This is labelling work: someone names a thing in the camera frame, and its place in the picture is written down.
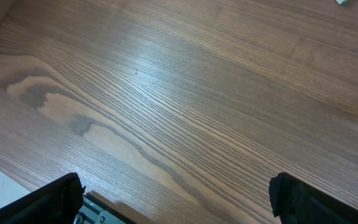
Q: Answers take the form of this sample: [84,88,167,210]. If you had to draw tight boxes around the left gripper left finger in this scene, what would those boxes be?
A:
[0,172,85,223]

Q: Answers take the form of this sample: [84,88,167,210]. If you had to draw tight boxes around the green edged block far left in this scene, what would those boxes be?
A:
[336,0,348,5]

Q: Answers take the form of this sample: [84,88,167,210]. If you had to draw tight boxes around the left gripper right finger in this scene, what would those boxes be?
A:
[268,172,358,224]

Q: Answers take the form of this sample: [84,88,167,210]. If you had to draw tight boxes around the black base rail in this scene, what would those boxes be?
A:
[73,193,135,224]

